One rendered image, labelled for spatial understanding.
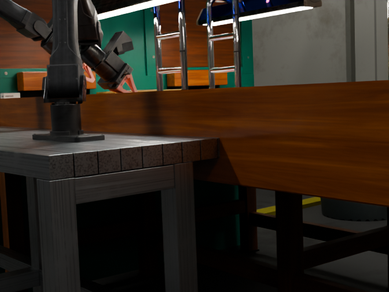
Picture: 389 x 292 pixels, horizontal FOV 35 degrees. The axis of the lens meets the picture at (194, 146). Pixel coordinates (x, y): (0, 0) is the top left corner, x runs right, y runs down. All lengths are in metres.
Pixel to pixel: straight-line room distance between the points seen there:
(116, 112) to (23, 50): 0.98
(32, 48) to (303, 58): 2.72
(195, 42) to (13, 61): 0.87
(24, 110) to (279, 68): 3.15
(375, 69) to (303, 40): 0.67
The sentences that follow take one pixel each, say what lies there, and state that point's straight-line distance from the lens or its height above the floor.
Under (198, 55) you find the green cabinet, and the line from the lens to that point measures 2.86.
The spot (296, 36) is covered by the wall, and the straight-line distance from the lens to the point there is 4.80.
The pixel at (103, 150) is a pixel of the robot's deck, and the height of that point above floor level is 0.67.
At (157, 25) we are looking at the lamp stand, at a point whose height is 1.00.
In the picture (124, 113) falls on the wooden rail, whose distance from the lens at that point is 1.48.
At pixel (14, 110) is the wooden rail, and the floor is 0.72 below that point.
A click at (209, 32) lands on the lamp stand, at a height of 0.98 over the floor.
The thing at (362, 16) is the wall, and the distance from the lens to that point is 4.46.
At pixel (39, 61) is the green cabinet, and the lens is 2.46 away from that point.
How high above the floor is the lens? 0.76
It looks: 5 degrees down
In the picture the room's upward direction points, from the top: 2 degrees counter-clockwise
